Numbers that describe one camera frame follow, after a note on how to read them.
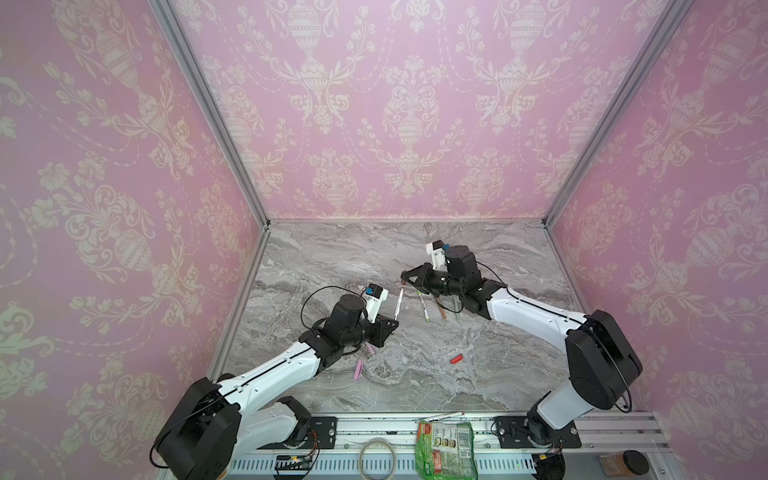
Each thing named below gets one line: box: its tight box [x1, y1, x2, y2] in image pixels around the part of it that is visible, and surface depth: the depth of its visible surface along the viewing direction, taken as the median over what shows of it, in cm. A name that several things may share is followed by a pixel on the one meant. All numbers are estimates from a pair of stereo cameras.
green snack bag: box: [415, 421, 478, 480], surface depth 72 cm
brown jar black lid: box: [599, 450, 650, 477], surface depth 64 cm
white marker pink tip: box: [419, 411, 466, 423], surface depth 78 cm
